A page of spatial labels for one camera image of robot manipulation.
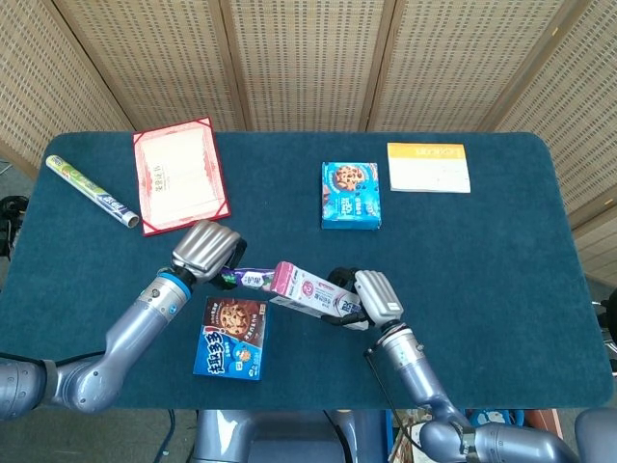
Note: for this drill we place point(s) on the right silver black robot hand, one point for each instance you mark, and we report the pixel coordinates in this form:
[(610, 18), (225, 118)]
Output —
[(381, 296)]

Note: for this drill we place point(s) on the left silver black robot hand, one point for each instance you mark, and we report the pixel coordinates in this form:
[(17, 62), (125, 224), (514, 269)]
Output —
[(205, 251)]

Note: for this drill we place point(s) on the purple toothpaste tube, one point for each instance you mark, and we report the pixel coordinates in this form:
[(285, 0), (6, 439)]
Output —
[(250, 279)]

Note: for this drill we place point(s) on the pink white carton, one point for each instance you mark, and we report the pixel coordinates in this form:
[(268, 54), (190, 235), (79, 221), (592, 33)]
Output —
[(313, 291)]

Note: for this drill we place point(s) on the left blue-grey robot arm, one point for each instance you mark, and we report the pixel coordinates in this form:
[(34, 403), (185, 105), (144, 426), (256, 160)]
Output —
[(135, 328)]

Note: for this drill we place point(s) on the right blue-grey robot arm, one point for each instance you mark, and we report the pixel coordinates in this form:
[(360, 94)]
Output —
[(410, 366)]

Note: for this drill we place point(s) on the large blue brown cookie box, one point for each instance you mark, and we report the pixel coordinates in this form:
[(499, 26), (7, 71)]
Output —
[(233, 342)]

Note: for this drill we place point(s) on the small blue cookie box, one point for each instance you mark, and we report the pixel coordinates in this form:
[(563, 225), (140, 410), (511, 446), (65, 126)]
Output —
[(351, 198)]

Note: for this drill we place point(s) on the red certificate folder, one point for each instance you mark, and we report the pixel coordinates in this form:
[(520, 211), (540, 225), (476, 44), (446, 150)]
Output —
[(180, 178)]

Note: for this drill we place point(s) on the teal table cover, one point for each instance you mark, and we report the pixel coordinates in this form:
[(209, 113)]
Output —
[(482, 270)]

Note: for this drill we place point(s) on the green silver cling film roll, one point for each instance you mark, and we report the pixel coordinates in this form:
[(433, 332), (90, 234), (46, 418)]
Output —
[(87, 185)]

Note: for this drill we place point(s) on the yellow white notebook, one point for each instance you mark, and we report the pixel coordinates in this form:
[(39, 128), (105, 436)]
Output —
[(429, 169)]

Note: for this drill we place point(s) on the blue storage crate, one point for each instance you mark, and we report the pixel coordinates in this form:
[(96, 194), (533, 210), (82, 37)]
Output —
[(388, 434)]

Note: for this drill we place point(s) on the white tagged retail package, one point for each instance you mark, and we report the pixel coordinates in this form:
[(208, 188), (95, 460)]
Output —
[(402, 441)]

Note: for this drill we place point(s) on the blue-grey robot torso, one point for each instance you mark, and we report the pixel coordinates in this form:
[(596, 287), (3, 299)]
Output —
[(270, 434)]

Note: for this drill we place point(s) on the black equipment beside table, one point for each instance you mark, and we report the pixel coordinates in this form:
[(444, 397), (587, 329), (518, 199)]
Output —
[(9, 217)]

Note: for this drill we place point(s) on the woven bamboo folding screen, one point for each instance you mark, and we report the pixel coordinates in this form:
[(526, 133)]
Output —
[(308, 62)]

